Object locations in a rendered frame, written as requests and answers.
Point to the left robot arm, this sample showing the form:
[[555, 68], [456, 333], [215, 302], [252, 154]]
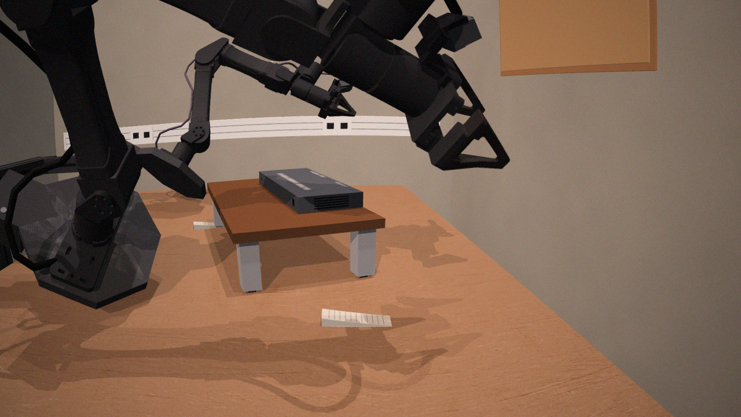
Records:
[[274, 76]]

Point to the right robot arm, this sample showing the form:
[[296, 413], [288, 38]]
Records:
[[278, 30]]

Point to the beige ridged plastic wedge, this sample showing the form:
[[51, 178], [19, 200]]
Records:
[[205, 225], [336, 318]]

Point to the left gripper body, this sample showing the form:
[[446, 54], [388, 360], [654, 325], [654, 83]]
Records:
[[322, 98]]

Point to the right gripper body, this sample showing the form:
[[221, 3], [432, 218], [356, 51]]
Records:
[[424, 88]]

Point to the grey network switch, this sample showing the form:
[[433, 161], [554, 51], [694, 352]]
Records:
[[305, 190]]

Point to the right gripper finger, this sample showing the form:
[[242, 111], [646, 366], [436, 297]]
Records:
[[476, 104], [477, 127]]

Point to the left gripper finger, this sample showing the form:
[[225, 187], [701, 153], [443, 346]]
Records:
[[336, 110], [334, 114]]

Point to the brown wooden stand with grey legs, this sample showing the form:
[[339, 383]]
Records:
[[252, 214]]

